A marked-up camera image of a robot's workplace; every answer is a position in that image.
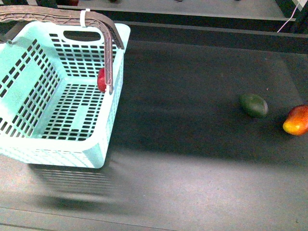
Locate red apple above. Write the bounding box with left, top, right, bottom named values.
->
left=97, top=68, right=106, bottom=93

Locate brown basket handle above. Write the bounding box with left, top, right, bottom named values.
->
left=0, top=5, right=124, bottom=94

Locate light blue plastic basket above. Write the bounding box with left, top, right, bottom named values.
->
left=0, top=22, right=125, bottom=168

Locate green avocado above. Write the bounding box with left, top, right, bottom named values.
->
left=239, top=93, right=269, bottom=118

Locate red yellow mango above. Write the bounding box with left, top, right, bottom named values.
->
left=282, top=104, right=308, bottom=136

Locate white cable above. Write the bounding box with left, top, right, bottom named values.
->
left=277, top=2, right=300, bottom=33

